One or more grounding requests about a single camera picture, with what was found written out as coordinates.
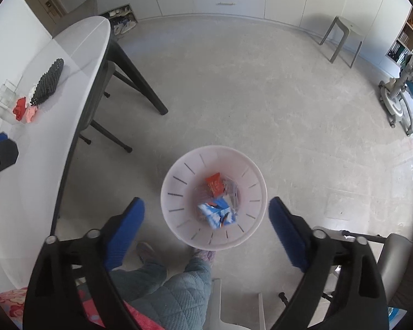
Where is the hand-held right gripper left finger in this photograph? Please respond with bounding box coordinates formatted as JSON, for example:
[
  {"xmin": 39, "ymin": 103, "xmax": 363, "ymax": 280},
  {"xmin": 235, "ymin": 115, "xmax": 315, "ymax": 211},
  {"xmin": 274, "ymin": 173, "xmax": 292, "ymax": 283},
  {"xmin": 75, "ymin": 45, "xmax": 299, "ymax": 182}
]
[{"xmin": 22, "ymin": 197, "xmax": 146, "ymax": 330}]

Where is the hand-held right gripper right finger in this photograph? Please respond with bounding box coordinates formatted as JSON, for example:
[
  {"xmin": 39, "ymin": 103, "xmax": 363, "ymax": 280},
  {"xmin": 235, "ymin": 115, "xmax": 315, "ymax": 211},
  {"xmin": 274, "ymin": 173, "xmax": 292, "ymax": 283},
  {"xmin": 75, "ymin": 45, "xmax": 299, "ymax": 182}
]
[{"xmin": 268, "ymin": 197, "xmax": 389, "ymax": 330}]

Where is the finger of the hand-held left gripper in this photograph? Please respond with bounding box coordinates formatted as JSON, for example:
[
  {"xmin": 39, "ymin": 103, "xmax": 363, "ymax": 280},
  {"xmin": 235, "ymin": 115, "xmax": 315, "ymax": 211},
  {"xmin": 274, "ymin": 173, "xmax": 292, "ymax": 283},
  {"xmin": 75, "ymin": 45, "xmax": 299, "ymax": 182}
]
[{"xmin": 0, "ymin": 132, "xmax": 19, "ymax": 178}]

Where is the clear plastic bottle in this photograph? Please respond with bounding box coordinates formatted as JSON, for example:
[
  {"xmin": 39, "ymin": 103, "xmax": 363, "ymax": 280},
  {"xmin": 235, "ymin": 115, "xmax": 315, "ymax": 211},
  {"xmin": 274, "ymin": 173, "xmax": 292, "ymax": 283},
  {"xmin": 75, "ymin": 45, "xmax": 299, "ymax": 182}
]
[{"xmin": 193, "ymin": 175, "xmax": 243, "ymax": 214}]

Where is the blue printed carton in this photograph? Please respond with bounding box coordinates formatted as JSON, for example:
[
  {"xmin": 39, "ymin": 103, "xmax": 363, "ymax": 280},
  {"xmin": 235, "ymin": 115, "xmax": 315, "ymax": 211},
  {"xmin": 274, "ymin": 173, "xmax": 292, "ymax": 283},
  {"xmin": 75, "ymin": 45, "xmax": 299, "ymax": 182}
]
[{"xmin": 197, "ymin": 197, "xmax": 238, "ymax": 229}]

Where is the white plastic waste bin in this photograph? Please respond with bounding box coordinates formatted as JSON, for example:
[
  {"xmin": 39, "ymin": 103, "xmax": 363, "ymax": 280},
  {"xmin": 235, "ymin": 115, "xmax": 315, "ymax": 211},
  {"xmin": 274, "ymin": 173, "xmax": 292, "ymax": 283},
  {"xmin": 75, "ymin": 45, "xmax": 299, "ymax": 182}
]
[{"xmin": 161, "ymin": 145, "xmax": 267, "ymax": 251}]

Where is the red packet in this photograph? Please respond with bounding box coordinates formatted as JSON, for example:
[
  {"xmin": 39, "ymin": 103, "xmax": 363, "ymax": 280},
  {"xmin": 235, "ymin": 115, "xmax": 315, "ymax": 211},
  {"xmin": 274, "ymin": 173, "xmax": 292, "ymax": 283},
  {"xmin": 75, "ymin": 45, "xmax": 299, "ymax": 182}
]
[{"xmin": 205, "ymin": 174, "xmax": 222, "ymax": 193}]

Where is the person's left slipper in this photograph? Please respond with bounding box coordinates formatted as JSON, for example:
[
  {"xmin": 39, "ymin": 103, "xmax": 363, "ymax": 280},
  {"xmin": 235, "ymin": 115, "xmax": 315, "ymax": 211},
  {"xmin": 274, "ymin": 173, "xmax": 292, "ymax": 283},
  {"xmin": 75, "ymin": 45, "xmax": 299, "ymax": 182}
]
[{"xmin": 137, "ymin": 241, "xmax": 159, "ymax": 265}]

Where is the person's slipper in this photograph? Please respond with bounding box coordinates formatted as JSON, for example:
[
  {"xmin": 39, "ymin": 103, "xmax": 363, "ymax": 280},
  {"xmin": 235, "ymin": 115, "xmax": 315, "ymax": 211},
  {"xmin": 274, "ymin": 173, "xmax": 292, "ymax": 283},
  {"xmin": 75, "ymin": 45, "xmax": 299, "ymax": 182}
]
[
  {"xmin": 193, "ymin": 247, "xmax": 217, "ymax": 265},
  {"xmin": 137, "ymin": 241, "xmax": 159, "ymax": 265}
]

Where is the person's left leg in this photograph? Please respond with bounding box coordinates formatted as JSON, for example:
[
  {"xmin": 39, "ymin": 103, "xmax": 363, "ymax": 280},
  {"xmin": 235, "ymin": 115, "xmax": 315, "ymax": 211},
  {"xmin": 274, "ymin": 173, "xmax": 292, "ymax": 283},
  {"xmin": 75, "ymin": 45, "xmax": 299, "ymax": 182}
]
[{"xmin": 108, "ymin": 260, "xmax": 168, "ymax": 305}]

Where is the person's leg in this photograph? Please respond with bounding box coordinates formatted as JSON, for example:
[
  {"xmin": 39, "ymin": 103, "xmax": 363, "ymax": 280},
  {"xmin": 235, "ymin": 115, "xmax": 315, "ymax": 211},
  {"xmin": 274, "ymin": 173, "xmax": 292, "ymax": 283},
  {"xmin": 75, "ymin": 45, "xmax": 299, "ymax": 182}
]
[
  {"xmin": 108, "ymin": 260, "xmax": 168, "ymax": 305},
  {"xmin": 129, "ymin": 258, "xmax": 213, "ymax": 330}
]

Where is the crumpled red paper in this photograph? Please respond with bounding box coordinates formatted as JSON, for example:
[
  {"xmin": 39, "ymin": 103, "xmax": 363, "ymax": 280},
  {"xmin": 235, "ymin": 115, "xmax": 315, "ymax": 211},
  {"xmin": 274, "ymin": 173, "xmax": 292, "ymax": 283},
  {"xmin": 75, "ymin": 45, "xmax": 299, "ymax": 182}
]
[{"xmin": 13, "ymin": 97, "xmax": 27, "ymax": 122}]

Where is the clear glass cup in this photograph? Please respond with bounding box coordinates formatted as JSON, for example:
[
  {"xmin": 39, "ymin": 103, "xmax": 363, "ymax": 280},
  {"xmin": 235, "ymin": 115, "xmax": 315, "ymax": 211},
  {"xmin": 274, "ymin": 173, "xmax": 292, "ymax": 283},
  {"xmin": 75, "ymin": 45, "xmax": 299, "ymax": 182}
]
[{"xmin": 0, "ymin": 79, "xmax": 21, "ymax": 109}]

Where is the person's right slipper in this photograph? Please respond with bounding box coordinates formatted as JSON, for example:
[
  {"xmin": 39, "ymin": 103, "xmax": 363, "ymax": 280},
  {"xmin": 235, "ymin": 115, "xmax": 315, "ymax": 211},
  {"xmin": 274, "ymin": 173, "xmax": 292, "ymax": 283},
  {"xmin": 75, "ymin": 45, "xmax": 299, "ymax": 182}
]
[{"xmin": 193, "ymin": 247, "xmax": 217, "ymax": 265}]

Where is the person's right leg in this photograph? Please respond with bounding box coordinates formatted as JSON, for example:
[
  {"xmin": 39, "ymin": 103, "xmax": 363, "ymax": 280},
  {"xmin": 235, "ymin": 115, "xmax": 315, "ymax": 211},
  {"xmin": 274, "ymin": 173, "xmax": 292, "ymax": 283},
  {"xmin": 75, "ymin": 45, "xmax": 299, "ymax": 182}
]
[{"xmin": 129, "ymin": 258, "xmax": 213, "ymax": 330}]

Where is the black foam mesh net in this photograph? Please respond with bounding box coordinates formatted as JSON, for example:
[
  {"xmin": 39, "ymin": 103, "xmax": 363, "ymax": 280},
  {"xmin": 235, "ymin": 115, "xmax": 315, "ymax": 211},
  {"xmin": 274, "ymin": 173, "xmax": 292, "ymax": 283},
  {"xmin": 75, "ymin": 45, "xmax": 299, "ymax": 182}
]
[{"xmin": 30, "ymin": 58, "xmax": 64, "ymax": 106}]

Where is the white plastic seat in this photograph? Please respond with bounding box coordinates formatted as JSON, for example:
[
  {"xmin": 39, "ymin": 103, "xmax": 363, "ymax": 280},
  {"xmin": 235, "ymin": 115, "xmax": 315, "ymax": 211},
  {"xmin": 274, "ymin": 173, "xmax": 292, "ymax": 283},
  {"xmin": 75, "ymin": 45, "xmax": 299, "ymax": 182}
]
[{"xmin": 206, "ymin": 278, "xmax": 265, "ymax": 330}]

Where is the red floral cloth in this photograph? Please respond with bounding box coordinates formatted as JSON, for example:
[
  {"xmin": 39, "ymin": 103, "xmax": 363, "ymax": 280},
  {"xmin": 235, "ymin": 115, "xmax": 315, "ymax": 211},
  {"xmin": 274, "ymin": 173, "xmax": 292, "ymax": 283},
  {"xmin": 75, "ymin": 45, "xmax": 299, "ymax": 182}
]
[{"xmin": 0, "ymin": 287, "xmax": 162, "ymax": 330}]

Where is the wooden door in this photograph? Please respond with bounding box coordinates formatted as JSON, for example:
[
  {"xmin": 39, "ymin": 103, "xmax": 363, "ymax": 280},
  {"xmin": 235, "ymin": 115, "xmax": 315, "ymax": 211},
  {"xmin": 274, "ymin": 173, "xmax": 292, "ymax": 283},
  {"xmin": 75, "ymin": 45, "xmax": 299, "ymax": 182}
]
[{"xmin": 19, "ymin": 0, "xmax": 69, "ymax": 37}]

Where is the black table leg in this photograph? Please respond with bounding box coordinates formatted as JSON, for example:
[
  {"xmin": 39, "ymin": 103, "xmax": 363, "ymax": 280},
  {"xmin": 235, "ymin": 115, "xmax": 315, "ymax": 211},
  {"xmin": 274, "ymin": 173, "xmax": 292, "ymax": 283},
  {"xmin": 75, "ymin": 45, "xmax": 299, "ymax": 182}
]
[{"xmin": 107, "ymin": 38, "xmax": 169, "ymax": 116}]

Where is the grey teal ergonomic chair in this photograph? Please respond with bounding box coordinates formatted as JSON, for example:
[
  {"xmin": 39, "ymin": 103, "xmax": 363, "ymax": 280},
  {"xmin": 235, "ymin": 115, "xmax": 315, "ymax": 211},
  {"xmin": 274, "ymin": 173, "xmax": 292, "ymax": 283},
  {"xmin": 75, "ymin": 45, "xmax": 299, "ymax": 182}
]
[{"xmin": 379, "ymin": 38, "xmax": 413, "ymax": 137}]

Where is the grey plastic stool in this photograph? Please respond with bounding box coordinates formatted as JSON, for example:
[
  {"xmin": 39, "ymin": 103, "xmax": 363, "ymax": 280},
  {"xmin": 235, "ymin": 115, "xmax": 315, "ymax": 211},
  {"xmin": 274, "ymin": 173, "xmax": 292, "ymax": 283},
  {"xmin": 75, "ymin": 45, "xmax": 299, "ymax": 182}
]
[{"xmin": 319, "ymin": 16, "xmax": 363, "ymax": 68}]

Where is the white bookshelf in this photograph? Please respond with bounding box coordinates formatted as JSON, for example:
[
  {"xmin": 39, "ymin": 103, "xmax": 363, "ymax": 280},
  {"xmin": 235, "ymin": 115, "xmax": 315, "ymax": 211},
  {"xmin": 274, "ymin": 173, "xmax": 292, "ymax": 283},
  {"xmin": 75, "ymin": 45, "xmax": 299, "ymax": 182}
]
[{"xmin": 385, "ymin": 7, "xmax": 413, "ymax": 66}]

